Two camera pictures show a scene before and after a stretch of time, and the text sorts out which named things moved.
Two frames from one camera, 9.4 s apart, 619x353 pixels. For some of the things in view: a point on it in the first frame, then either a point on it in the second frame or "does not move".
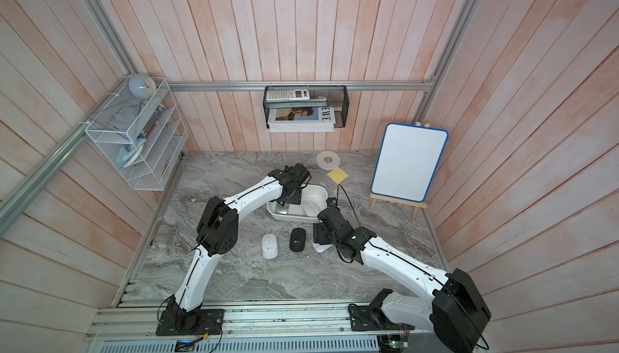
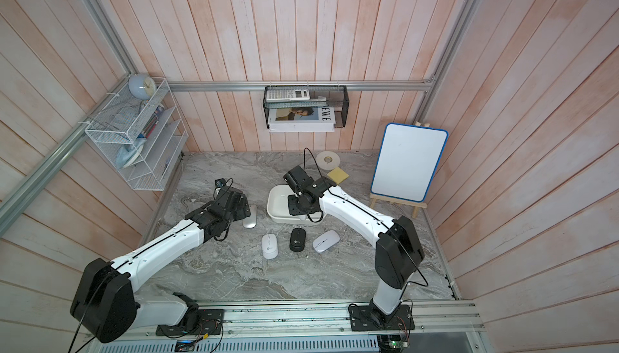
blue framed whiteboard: x=409 y=161 does not move
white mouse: x=270 y=246 does not move
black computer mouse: x=297 y=239 does not move
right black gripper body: x=320 y=230 -> x=296 y=205
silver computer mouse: x=280 y=209 -> x=251 y=221
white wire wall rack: x=143 y=138 does not move
